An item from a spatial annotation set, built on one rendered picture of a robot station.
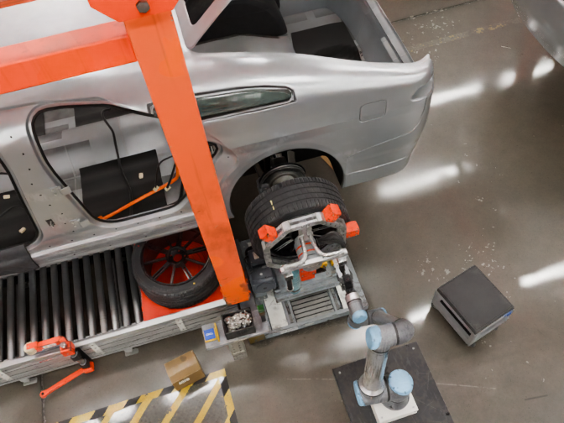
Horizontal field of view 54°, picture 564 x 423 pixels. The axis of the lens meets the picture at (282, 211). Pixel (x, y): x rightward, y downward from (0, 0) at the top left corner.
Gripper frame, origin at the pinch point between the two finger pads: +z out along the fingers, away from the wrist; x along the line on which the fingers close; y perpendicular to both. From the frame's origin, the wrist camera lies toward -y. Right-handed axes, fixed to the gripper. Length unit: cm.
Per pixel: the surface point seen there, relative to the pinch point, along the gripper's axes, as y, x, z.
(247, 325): 28, -66, -9
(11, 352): 56, -231, 33
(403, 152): -14, 65, 61
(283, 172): -14, -16, 71
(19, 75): -184, -115, 12
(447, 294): 49, 72, -20
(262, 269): 42, -46, 34
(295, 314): 82, -30, 11
